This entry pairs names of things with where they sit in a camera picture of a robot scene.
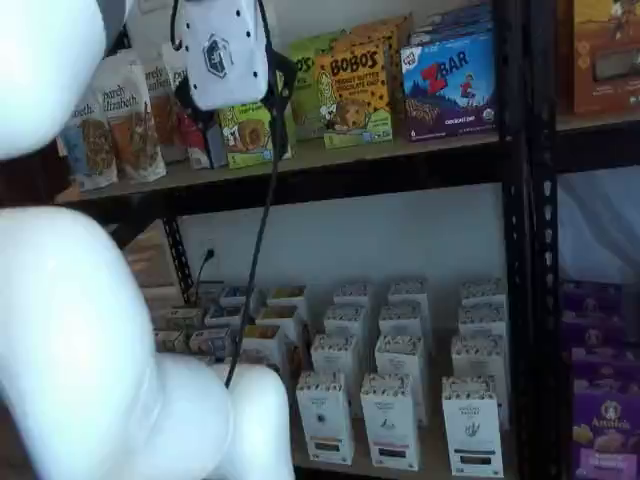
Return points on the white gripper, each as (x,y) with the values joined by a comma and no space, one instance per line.
(225,55)

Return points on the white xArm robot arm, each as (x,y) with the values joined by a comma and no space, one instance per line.
(75,325)

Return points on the green Bobo's box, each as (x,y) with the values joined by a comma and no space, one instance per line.
(245,140)
(305,110)
(315,42)

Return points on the yellow Bobo's box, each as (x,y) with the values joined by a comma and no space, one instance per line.
(385,24)
(352,100)
(367,37)

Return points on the black metal shelf rack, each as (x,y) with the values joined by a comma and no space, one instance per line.
(350,180)
(600,152)

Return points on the green oatmeal box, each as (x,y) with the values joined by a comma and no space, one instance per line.
(184,317)
(170,340)
(207,292)

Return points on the blue Z Bar box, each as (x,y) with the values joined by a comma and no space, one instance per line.
(450,90)
(450,25)

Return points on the white box pink strip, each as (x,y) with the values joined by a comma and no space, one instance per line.
(407,292)
(402,320)
(400,355)
(390,425)

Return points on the white box grey strip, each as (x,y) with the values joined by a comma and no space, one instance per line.
(480,320)
(472,430)
(475,357)
(482,292)

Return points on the orange brown snack box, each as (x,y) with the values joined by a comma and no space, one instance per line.
(605,60)

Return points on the purple Annie's box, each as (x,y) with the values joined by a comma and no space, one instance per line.
(605,367)
(590,296)
(592,330)
(607,440)

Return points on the granola bag red label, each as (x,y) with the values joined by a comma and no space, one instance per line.
(192,145)

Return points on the granola bag orange label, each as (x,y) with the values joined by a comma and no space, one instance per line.
(132,135)
(176,70)
(162,100)

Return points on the dark brown cabinet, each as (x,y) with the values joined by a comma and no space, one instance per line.
(30,182)

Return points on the white plastic sheet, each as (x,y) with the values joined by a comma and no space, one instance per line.
(600,225)

